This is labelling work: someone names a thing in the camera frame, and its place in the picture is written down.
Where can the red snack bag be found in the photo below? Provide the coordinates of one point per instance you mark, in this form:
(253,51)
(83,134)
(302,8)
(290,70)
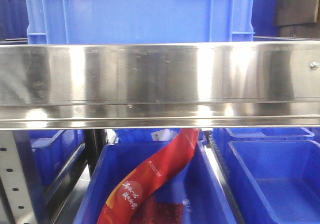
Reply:
(149,176)

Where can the blue bin lower right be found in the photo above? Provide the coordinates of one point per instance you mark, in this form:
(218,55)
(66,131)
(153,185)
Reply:
(273,173)

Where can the perforated grey rack upright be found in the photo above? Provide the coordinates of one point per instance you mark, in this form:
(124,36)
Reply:
(20,179)

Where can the blue bin lower left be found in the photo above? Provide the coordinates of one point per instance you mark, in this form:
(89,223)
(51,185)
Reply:
(51,150)

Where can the large blue plastic bin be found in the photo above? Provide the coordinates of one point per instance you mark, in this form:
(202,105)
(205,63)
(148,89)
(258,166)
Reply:
(138,21)

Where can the stainless steel shelf rail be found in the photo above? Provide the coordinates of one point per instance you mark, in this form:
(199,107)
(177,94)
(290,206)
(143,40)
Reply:
(221,84)

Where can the blue bin lower middle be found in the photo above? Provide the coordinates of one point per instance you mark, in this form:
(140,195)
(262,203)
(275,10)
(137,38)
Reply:
(196,186)

